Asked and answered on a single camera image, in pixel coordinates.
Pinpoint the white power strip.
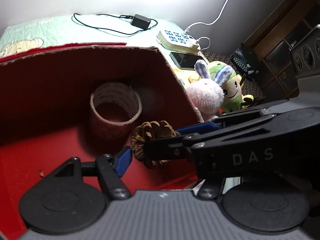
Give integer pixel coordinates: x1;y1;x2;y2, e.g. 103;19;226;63
157;30;201;55

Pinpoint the light green patterned pillow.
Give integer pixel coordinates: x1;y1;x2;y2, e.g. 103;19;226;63
1;16;127;57

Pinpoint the white bunny plush toy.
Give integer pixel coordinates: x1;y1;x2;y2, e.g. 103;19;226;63
185;60;233;121

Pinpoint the brown pine cone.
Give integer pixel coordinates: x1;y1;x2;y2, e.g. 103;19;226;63
131;120;181;168

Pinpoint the brown packing tape roll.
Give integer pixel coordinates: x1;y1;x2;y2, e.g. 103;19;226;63
89;82;143;155

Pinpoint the black smartphone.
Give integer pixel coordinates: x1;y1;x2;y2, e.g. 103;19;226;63
169;52;203;70

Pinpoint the white power cable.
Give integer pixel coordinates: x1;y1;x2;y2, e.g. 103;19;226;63
181;0;239;53

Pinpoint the black power adapter with cable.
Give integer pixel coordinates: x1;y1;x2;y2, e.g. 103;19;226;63
72;12;158;36

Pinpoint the dark wooden shelf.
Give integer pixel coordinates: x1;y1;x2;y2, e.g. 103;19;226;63
245;0;319;101

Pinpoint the green cup plush toy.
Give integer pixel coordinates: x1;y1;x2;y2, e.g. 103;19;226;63
208;61;254;113

